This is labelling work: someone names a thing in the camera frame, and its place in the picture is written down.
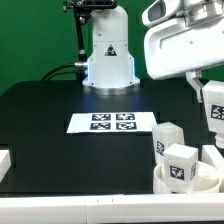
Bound white front rail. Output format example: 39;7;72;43
0;193;224;224

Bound black camera stand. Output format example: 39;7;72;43
63;0;117;82

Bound white obstacle wall left piece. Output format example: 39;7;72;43
0;150;11;182

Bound black cables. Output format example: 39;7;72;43
41;61;88;82

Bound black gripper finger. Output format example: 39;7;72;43
186;70;203;103

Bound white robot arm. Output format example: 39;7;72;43
83;0;224;94

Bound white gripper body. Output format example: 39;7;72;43
142;0;224;79

